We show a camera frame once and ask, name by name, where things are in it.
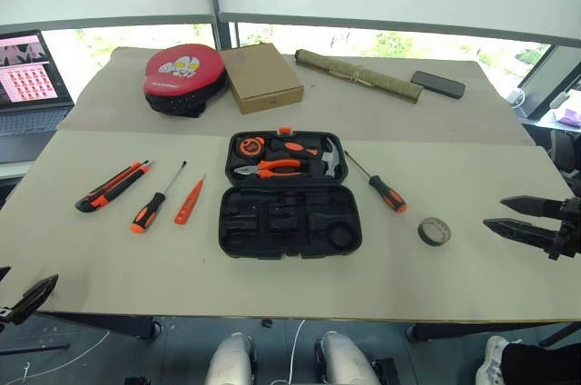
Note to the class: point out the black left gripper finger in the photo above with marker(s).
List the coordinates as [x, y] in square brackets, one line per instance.
[3, 270]
[34, 299]

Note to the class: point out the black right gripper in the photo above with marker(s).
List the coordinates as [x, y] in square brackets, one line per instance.
[571, 230]

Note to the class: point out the orange black utility knife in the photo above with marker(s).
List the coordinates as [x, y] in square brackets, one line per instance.
[111, 187]

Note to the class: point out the orange voltage tester pen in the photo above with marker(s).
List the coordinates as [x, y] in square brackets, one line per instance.
[188, 203]

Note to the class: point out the black plastic tool case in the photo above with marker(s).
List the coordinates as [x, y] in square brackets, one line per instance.
[290, 221]

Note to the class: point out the black table leg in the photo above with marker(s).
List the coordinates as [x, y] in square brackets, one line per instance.
[104, 323]
[476, 332]

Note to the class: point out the black electrical tape roll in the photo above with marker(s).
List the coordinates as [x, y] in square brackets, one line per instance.
[434, 231]

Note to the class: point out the purple paper item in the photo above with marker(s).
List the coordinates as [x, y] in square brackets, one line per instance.
[569, 116]

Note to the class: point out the white charger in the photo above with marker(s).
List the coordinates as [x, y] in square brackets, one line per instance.
[516, 98]

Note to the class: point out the black trouser leg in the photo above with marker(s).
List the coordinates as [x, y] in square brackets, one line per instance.
[540, 364]

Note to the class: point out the white sneaker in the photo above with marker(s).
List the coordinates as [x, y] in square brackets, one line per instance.
[492, 360]

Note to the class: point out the black smartphone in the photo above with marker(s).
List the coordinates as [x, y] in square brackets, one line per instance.
[438, 84]

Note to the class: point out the brown paper table cover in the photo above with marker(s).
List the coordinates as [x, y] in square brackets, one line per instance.
[386, 117]

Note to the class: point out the open laptop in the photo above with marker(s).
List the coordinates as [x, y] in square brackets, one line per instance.
[27, 81]

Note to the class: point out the silver robot left leg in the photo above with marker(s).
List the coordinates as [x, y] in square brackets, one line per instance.
[229, 362]

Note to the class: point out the silver robot leg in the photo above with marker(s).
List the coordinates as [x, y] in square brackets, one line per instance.
[229, 362]
[345, 362]

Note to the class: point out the rolled olive cloth bundle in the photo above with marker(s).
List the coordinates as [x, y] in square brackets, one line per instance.
[358, 76]

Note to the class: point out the small black floor object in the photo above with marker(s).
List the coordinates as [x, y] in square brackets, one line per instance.
[266, 322]

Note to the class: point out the silver robot right leg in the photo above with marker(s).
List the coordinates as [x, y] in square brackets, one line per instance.
[345, 362]

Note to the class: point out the claw hammer orange black grip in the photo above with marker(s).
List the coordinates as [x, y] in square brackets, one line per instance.
[297, 147]

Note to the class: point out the orange tape measure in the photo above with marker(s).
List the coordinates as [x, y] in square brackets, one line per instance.
[249, 146]

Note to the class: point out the red boxing focus pad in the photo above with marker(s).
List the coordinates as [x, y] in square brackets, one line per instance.
[181, 76]

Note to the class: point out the brown cardboard box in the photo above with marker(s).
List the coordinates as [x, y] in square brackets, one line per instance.
[263, 78]

